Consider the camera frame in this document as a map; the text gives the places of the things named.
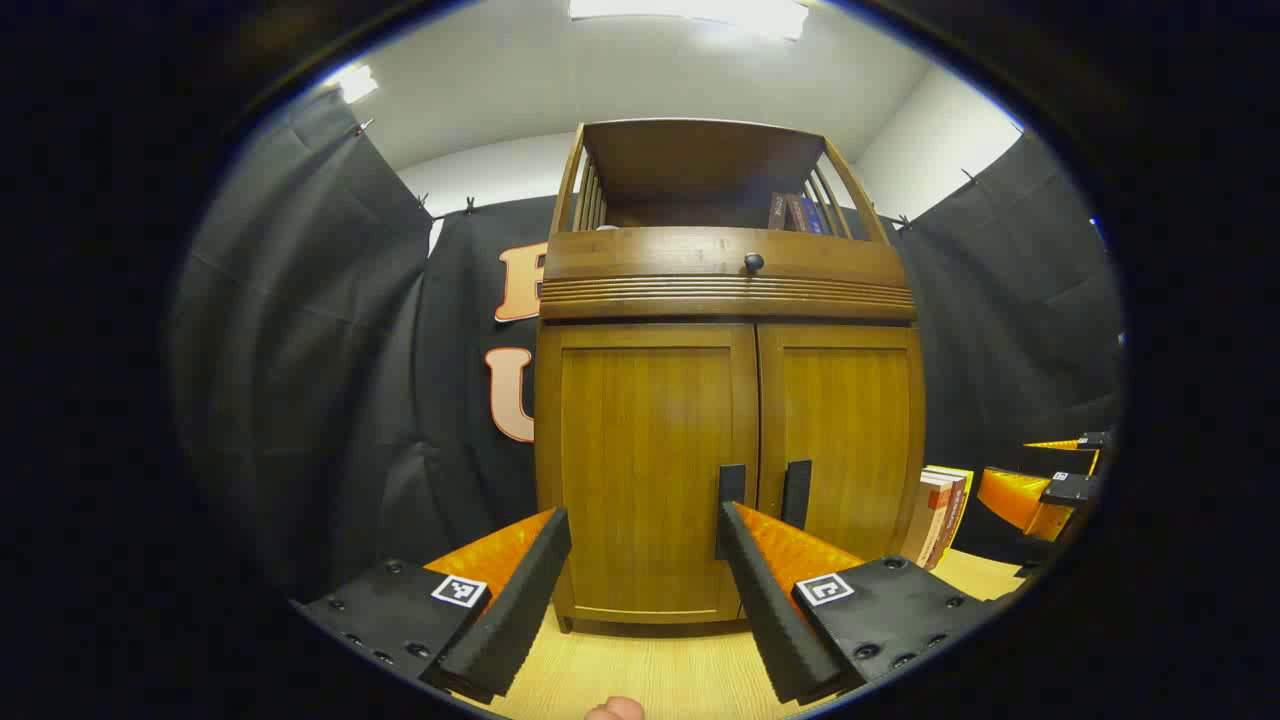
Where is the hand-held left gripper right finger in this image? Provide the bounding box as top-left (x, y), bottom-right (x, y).
top-left (716, 500), bottom-right (1001, 706)

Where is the black backdrop cloth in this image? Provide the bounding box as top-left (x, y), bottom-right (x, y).
top-left (170, 90), bottom-right (1126, 601)

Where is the wooden shoe cabinet door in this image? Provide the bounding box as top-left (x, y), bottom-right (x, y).
top-left (540, 323), bottom-right (759, 626)
top-left (757, 323), bottom-right (923, 566)

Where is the red and white book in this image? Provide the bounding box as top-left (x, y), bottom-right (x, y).
top-left (905, 470), bottom-right (966, 571)

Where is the yellow book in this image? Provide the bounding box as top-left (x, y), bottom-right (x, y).
top-left (925, 465), bottom-right (974, 561)

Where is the large ceiling light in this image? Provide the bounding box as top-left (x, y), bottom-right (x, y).
top-left (570, 0), bottom-right (809, 41)

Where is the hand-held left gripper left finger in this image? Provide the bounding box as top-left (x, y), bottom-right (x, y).
top-left (290, 505), bottom-right (573, 706)

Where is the wooden drawer with black knob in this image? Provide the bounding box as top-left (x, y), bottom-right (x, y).
top-left (543, 228), bottom-right (909, 284)

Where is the wooden double-door shoe cabinet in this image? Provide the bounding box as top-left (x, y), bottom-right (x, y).
top-left (535, 118), bottom-right (926, 636)

